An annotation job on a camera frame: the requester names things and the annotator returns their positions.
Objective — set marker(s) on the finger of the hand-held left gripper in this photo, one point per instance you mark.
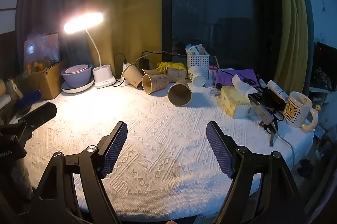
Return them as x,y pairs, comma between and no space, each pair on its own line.
28,98
40,113

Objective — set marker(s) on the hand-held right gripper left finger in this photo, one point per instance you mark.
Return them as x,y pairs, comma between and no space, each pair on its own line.
115,146

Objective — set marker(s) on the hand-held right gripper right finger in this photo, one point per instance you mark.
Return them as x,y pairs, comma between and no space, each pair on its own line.
218,146

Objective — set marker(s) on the plain brown paper cup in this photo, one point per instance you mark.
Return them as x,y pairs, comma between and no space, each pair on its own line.
179,94

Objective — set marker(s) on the brown printed paper cup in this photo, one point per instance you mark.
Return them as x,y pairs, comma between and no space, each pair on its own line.
131,76
155,83
175,74
150,72

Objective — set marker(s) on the white green-printed paper cup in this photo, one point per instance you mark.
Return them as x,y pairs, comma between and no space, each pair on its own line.
197,77

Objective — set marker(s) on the cardboard box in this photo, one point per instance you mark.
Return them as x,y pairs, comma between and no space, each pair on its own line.
48,81

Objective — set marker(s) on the yellow tissue box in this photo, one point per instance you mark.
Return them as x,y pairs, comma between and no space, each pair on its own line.
233,102

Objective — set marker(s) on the clear plastic bag of fruit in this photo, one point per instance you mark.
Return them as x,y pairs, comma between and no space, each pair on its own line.
42,52

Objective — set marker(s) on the purple bowl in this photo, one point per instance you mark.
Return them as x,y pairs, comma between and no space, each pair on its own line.
76,79

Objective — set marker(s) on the white textured tablecloth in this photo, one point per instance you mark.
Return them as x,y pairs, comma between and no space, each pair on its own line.
163,134

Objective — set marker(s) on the white plate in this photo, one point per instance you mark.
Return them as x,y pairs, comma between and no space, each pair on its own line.
87,87

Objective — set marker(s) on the bunch of keys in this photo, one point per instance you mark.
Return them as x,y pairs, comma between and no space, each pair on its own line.
271,133

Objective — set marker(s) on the beige key tag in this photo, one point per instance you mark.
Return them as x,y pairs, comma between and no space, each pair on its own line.
263,113

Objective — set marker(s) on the pink bowl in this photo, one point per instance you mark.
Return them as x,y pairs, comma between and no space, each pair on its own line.
77,69

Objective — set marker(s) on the white desk lamp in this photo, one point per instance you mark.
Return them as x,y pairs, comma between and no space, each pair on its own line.
104,78

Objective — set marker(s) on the black scissors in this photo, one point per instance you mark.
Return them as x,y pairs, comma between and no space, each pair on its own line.
248,80

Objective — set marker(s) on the small red-capped container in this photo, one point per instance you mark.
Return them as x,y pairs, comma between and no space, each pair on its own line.
212,73

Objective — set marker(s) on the white power plug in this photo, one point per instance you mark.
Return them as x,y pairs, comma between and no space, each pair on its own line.
127,66

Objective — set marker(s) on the white tube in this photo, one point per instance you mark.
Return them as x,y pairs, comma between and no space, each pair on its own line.
277,90

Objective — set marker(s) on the white bear-print mug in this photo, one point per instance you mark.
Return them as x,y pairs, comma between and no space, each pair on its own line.
296,109

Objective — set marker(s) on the black power adapter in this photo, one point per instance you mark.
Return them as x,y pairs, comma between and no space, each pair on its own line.
144,64

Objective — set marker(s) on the white plastic basket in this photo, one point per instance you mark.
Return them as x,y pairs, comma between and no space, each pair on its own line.
198,60

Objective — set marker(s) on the yellow cloth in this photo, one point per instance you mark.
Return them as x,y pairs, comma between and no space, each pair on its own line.
171,65

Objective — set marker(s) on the grey curtain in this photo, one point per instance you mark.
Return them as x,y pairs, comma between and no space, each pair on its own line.
50,2

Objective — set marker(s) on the packets in basket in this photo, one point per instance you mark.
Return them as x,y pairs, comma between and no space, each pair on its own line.
195,49

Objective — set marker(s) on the yellow-green curtain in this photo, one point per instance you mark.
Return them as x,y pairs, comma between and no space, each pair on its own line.
126,2
292,29

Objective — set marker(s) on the dark window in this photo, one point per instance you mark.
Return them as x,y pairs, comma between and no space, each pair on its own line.
210,2

